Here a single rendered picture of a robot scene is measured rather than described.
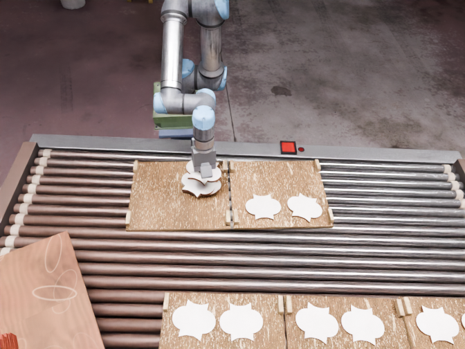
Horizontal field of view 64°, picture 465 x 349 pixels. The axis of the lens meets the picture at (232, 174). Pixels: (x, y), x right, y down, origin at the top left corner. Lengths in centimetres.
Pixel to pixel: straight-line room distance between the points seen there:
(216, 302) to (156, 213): 44
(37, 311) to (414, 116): 334
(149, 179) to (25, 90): 238
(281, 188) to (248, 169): 17
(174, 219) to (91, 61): 274
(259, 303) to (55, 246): 73
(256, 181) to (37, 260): 89
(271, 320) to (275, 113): 231
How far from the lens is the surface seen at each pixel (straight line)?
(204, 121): 125
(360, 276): 154
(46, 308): 135
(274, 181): 166
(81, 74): 389
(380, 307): 150
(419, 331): 152
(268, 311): 138
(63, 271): 138
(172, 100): 136
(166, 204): 156
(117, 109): 344
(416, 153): 205
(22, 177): 180
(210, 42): 161
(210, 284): 141
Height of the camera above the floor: 222
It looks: 51 degrees down
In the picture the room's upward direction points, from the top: 6 degrees clockwise
